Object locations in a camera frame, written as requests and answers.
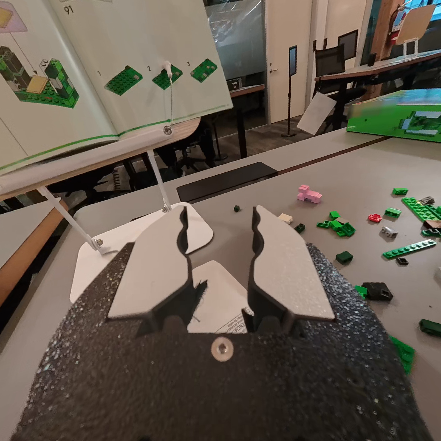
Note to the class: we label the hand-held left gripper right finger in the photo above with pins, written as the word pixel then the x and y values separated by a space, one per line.
pixel 289 272

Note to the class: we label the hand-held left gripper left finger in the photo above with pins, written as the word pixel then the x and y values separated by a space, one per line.
pixel 155 268

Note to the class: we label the grey desk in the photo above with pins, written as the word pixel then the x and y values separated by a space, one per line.
pixel 310 144
pixel 344 172

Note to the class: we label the dark green toy brick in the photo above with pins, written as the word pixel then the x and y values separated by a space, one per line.
pixel 430 328
pixel 299 227
pixel 344 257

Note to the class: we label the white toy brick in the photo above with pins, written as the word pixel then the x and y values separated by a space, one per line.
pixel 285 218

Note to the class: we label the bright green toy brick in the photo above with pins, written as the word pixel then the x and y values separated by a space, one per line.
pixel 334 215
pixel 360 291
pixel 430 233
pixel 323 224
pixel 392 212
pixel 399 191

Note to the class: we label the white book stand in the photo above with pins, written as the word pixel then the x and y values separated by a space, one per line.
pixel 199 230

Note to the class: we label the green and tan brick assembly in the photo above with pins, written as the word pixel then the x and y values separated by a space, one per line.
pixel 344 229

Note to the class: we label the printed paper sheet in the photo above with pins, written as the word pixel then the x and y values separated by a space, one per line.
pixel 220 296

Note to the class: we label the pink toy brick pig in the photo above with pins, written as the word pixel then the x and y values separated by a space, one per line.
pixel 311 195

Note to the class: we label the red round brick piece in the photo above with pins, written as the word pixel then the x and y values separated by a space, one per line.
pixel 375 217

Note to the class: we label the grey sloped brick piece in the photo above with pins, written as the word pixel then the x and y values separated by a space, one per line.
pixel 389 232

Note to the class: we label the small black tile piece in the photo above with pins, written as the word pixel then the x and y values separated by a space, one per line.
pixel 402 260

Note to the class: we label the black office chair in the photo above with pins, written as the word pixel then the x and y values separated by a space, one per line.
pixel 193 156

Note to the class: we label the long narrow green plate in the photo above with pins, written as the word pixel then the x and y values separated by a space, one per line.
pixel 408 248

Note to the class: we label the wood-edged office table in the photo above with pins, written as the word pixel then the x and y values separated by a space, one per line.
pixel 379 67
pixel 246 90
pixel 20 248

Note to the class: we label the wide green studded plate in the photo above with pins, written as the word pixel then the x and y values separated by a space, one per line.
pixel 415 207

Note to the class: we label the green square baseplate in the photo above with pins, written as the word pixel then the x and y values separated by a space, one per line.
pixel 406 355

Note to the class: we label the brown toy brick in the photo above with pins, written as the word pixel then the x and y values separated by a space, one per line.
pixel 432 224

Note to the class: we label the grey small brick piece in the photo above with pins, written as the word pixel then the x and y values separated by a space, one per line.
pixel 427 200

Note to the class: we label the white leaning board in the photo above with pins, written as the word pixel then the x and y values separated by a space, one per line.
pixel 317 113

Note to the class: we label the green toy box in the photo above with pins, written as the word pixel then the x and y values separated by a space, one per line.
pixel 386 119

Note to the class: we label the brick building instruction booklet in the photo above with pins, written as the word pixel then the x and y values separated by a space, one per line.
pixel 103 69

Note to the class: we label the black floor stand with screen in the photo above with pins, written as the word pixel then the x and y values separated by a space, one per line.
pixel 293 58

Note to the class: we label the black mesh chair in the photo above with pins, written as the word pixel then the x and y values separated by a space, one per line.
pixel 348 44
pixel 329 60

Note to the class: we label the white door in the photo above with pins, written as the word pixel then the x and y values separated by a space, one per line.
pixel 275 34

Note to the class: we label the red fire extinguisher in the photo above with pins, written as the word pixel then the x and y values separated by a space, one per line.
pixel 394 27

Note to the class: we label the dark brown bracket piece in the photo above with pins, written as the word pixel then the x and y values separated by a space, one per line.
pixel 377 291

